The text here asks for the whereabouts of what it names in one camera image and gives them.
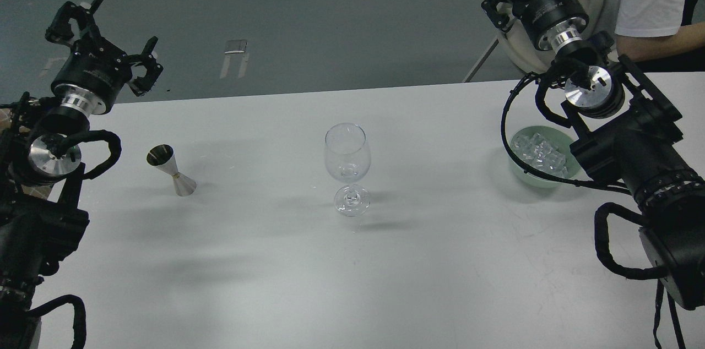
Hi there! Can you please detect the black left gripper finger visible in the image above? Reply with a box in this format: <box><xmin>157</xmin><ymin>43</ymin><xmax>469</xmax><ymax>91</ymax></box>
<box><xmin>125</xmin><ymin>36</ymin><xmax>164</xmax><ymax>97</ymax></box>
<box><xmin>45</xmin><ymin>0</ymin><xmax>104</xmax><ymax>52</ymax></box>

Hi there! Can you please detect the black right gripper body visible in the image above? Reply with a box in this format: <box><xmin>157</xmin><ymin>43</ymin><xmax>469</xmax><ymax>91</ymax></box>
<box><xmin>514</xmin><ymin>0</ymin><xmax>589</xmax><ymax>51</ymax></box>

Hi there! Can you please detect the metal floor plate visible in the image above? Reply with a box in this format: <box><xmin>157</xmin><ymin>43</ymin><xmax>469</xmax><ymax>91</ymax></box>
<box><xmin>224</xmin><ymin>40</ymin><xmax>248</xmax><ymax>55</ymax></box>

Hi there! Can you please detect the person in white shirt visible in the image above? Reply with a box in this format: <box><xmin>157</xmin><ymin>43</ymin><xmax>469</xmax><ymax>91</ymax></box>
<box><xmin>596</xmin><ymin>0</ymin><xmax>704</xmax><ymax>72</ymax></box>

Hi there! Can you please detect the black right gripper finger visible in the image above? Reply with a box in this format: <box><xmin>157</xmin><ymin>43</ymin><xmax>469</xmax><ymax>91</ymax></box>
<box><xmin>481</xmin><ymin>0</ymin><xmax>529</xmax><ymax>31</ymax></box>

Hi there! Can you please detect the clear wine glass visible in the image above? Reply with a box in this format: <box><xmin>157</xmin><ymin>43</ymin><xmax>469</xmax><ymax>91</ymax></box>
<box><xmin>324</xmin><ymin>123</ymin><xmax>372</xmax><ymax>217</ymax></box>

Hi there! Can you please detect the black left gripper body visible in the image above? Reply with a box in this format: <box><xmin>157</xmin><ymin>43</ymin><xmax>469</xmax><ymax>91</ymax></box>
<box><xmin>51</xmin><ymin>40</ymin><xmax>133</xmax><ymax>115</ymax></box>

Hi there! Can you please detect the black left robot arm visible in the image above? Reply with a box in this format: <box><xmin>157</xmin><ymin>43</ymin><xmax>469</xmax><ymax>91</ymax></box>
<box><xmin>1</xmin><ymin>0</ymin><xmax>163</xmax><ymax>348</ymax></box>

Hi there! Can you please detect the beige office chair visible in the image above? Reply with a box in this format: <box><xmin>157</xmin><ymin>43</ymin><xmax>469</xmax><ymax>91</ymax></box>
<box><xmin>463</xmin><ymin>0</ymin><xmax>606</xmax><ymax>83</ymax></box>

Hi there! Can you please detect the steel cocktail jigger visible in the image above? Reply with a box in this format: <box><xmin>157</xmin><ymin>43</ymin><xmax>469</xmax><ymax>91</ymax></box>
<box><xmin>146</xmin><ymin>144</ymin><xmax>197</xmax><ymax>197</ymax></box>

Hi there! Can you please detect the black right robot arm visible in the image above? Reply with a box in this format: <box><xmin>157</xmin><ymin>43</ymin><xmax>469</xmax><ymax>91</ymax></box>
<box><xmin>481</xmin><ymin>0</ymin><xmax>704</xmax><ymax>348</ymax></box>

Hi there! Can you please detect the green bowl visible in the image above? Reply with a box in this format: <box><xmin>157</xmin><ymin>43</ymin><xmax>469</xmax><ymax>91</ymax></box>
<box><xmin>508</xmin><ymin>126</ymin><xmax>583</xmax><ymax>190</ymax></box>

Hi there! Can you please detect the clear ice cubes pile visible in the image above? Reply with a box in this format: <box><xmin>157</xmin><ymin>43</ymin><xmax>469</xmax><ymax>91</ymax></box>
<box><xmin>511</xmin><ymin>132</ymin><xmax>571</xmax><ymax>178</ymax></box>

